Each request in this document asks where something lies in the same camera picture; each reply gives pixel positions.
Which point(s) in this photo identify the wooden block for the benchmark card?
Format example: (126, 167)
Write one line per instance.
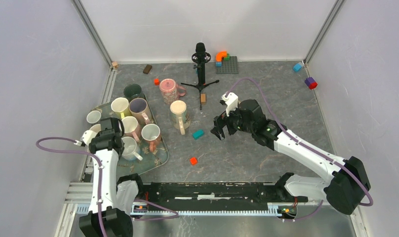
(203, 99)

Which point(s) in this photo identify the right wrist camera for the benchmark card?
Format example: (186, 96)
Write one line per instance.
(231, 101)

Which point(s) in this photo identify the tall seashell cream mug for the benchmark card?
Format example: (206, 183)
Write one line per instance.
(180, 116)

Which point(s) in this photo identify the blue white mug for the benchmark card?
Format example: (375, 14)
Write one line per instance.
(131, 149)

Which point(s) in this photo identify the orange curved block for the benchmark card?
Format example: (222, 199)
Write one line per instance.
(220, 55)

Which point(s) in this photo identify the iridescent pink mug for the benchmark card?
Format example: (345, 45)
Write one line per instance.
(139, 109)

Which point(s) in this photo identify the brown block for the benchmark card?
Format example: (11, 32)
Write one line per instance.
(147, 69)

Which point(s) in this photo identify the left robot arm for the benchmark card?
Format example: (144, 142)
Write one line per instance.
(106, 216)

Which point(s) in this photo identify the teal block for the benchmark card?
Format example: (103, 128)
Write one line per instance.
(198, 134)

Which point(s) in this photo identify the black microphone on tripod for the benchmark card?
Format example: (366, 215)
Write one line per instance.
(200, 58)

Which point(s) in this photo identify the dark green mug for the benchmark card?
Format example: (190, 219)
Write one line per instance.
(133, 91)

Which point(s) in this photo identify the green lego brick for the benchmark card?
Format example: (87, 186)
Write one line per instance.
(226, 57)

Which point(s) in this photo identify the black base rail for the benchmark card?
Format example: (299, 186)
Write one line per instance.
(217, 196)

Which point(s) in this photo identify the pink octagonal mug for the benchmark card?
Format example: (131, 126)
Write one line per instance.
(132, 128)

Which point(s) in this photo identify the light green mug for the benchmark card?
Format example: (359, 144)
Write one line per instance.
(96, 128)

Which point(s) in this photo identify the small grey-blue mug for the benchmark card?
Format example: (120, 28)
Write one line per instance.
(93, 117)

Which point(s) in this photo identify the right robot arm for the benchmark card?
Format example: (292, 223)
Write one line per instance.
(343, 183)

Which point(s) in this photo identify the yellow-green octagonal mug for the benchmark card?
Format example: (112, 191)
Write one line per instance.
(120, 106)

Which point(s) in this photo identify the pink ghost pattern mug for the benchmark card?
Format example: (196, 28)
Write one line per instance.
(171, 90)

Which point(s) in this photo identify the red cube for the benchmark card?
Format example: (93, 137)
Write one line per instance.
(193, 161)

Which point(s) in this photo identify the blue block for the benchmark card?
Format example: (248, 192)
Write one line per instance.
(298, 66)

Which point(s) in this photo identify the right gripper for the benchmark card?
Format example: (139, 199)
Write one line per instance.
(220, 121)

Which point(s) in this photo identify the salmon flower mug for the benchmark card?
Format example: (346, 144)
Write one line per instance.
(151, 133)

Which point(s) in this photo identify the purple red block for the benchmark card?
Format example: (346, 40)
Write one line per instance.
(311, 83)

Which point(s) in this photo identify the grey lego baseplate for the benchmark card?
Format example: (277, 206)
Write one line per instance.
(229, 67)

